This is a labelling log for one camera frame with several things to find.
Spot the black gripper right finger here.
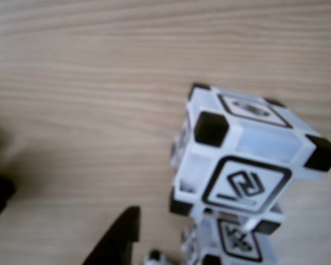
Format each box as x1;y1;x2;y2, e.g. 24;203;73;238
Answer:
81;205;141;265

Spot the white cube crossed symbol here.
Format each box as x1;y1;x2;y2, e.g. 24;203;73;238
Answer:
181;208;286;265

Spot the white cube striped hexagon symbol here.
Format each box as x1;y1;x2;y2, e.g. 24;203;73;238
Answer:
168;82;331;221

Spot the white cube house symbol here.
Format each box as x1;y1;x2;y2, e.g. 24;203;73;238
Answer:
143;249;170;265

